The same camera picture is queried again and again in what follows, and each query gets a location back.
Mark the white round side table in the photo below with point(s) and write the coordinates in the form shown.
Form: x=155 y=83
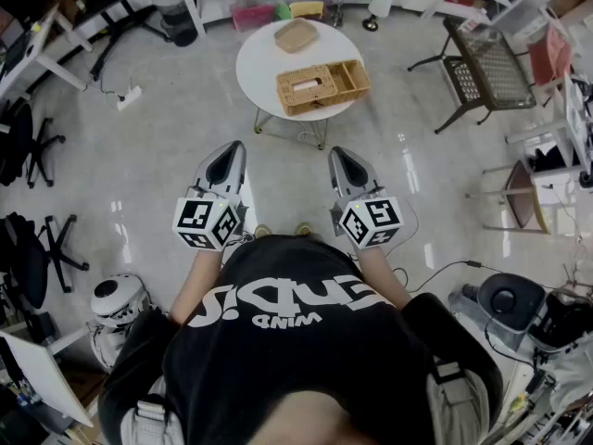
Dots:
x=259 y=72

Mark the person's right shoe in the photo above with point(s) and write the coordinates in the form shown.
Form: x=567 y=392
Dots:
x=304 y=228

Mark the wicker organizer basket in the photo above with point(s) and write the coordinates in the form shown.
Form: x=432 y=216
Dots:
x=319 y=91

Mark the white board panel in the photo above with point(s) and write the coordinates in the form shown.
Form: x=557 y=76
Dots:
x=41 y=378

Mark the white desk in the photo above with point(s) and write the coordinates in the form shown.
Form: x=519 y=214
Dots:
x=41 y=49

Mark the yellow storage basket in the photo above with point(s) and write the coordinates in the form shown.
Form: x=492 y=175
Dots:
x=308 y=9

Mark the black and grey device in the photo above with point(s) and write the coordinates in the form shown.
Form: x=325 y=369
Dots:
x=514 y=301

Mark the white round-topped machine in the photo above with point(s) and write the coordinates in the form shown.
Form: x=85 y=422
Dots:
x=113 y=295

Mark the black bag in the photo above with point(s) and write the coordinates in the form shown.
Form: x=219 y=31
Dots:
x=563 y=320

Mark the white table lamp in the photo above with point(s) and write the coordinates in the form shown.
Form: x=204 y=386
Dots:
x=380 y=5

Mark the person's shoe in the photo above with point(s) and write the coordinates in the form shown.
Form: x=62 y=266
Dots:
x=262 y=231
x=304 y=228

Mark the pink bag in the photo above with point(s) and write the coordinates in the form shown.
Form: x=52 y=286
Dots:
x=551 y=54

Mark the person's left forearm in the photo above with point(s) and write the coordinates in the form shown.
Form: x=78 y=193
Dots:
x=197 y=281

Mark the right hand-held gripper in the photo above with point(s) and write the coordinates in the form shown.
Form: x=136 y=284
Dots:
x=354 y=181

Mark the white power strip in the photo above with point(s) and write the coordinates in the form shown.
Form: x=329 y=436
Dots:
x=129 y=98

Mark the pink storage box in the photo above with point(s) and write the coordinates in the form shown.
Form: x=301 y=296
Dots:
x=252 y=16

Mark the black mesh waste bin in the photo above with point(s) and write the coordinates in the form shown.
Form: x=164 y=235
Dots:
x=173 y=16

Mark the person's black printed t-shirt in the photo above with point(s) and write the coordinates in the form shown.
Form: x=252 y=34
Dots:
x=296 y=369

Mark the person's right forearm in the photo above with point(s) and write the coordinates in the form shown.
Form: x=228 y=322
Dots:
x=380 y=276

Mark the white equipment rack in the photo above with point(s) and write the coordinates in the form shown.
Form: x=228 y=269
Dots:
x=572 y=128

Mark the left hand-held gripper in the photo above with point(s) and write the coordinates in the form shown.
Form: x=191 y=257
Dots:
x=218 y=181

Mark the black office chair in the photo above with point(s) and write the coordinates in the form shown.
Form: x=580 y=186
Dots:
x=34 y=262
x=18 y=146

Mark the person's left shoe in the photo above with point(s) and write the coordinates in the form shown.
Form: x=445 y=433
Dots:
x=262 y=231

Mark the brown seat metal chair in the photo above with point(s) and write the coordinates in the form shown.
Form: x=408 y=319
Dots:
x=521 y=195

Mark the black frame stand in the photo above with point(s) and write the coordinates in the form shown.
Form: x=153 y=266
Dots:
x=111 y=12

